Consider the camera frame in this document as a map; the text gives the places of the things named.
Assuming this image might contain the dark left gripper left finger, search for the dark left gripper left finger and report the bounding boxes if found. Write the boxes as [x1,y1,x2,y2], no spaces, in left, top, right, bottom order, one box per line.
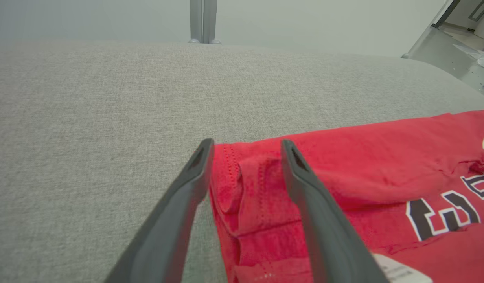
[103,138,215,283]

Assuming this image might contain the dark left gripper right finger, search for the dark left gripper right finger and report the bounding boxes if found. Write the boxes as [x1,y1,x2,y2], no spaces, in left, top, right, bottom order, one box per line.
[281,139,390,283]

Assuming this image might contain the red jersey with white trim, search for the red jersey with white trim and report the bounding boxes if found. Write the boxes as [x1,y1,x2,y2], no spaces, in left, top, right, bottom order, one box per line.
[208,110,484,283]

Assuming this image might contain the grey partition post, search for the grey partition post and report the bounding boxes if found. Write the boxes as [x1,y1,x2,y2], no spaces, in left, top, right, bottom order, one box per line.
[189,0,222,44]

